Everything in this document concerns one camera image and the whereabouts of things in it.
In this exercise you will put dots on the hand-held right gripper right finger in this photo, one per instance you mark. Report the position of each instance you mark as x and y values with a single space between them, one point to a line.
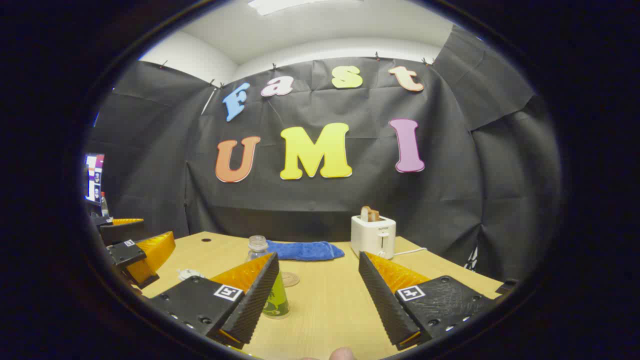
385 300

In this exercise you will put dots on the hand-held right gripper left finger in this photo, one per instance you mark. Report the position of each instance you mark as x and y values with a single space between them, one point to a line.
250 305

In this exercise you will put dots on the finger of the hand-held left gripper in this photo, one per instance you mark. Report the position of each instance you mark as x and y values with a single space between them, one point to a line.
122 232
150 255

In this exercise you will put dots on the green label water bottle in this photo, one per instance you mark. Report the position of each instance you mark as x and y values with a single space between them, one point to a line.
277 302

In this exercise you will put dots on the white teacup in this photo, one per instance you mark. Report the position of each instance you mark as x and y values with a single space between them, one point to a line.
192 275

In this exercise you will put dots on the round wooden coaster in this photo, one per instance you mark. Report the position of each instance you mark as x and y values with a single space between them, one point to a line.
291 279

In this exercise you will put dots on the red cap plastic bottle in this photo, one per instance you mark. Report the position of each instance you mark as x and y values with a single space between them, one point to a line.
104 206

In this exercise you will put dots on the computer monitor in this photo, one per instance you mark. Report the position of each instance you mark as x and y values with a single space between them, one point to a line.
94 177

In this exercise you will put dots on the white toaster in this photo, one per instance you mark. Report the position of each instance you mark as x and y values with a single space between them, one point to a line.
372 237

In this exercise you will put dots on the blue towel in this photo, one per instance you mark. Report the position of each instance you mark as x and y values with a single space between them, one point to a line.
305 250

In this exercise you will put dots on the toast slice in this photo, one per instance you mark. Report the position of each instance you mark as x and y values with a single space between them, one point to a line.
370 214

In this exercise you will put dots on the black backdrop cloth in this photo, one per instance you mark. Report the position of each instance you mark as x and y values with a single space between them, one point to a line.
450 200

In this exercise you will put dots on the ceiling light panel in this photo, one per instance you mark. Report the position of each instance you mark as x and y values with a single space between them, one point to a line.
300 5

